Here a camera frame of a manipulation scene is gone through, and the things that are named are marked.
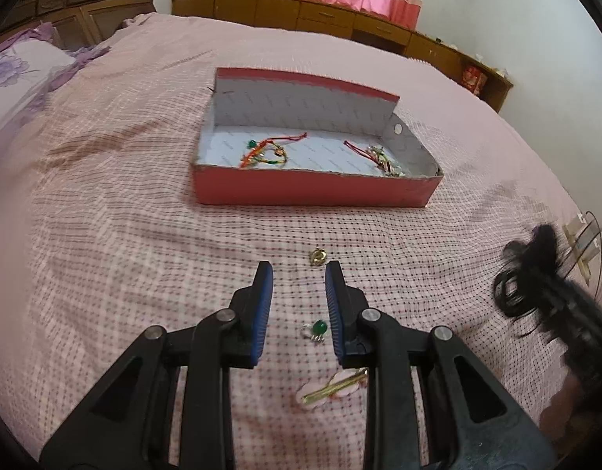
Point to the red gift box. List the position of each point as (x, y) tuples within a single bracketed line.
[(474, 81)]

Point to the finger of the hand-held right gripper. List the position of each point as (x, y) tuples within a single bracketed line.
[(582, 333)]

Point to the dark wooden headboard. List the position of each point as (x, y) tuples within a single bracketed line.
[(80, 5)]

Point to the pink flower gold hair clip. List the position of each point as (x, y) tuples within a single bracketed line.
[(332, 389)]

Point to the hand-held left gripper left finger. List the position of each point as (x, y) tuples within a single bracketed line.
[(259, 323)]

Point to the purple floral pillow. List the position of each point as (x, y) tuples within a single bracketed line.
[(21, 66)]

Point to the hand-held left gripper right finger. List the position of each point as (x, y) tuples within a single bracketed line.
[(336, 318)]

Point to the long wooden cabinet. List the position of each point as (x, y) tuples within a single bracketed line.
[(330, 17)]

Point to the red cardboard box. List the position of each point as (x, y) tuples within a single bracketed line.
[(310, 188)]

